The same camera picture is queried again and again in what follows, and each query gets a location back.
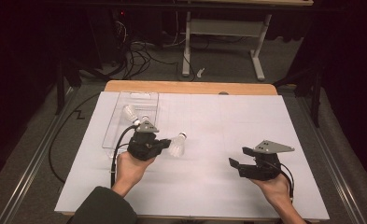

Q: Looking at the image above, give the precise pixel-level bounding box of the black metal stand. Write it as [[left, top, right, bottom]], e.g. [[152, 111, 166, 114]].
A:
[[54, 59, 82, 116], [273, 66, 324, 129]]

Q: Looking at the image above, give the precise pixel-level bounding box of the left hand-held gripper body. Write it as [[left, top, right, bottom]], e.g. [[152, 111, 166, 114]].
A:
[[127, 120, 161, 161]]

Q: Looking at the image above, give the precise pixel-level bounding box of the white metal desk frame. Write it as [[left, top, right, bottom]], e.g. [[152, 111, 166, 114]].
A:
[[181, 0, 315, 82]]

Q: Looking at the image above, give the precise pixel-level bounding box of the person's left hand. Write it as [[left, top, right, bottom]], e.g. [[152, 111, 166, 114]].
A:
[[115, 150, 157, 191]]

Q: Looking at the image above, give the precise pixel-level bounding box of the left hand-held gripper cable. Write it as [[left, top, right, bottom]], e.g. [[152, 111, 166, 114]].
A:
[[109, 124, 138, 189]]

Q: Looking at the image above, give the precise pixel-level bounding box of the right hand-held gripper cable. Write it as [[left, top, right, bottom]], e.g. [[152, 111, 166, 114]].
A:
[[261, 158, 296, 204]]

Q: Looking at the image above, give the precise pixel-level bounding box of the hand-held gripper cable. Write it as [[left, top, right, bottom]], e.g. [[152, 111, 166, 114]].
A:
[[261, 158, 296, 204], [109, 124, 138, 189]]

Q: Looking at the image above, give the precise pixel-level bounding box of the long black floor cable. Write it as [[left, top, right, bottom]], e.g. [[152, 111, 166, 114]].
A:
[[48, 91, 102, 184]]

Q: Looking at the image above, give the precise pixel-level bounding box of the person's right hand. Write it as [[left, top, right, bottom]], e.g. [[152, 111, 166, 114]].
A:
[[249, 172, 292, 208]]

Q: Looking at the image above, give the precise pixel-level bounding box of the metal floor rail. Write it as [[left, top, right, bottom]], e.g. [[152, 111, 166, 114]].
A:
[[0, 87, 79, 224], [291, 92, 367, 224]]

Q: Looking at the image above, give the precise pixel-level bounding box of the tangle of black floor cables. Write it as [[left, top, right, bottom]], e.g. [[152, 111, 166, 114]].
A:
[[110, 18, 191, 82]]

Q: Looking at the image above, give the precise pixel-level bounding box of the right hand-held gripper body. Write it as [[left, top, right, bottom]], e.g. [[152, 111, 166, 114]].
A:
[[237, 139, 296, 182]]

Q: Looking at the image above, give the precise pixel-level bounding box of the clear plastic tray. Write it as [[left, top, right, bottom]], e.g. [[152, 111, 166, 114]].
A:
[[101, 91, 160, 158]]

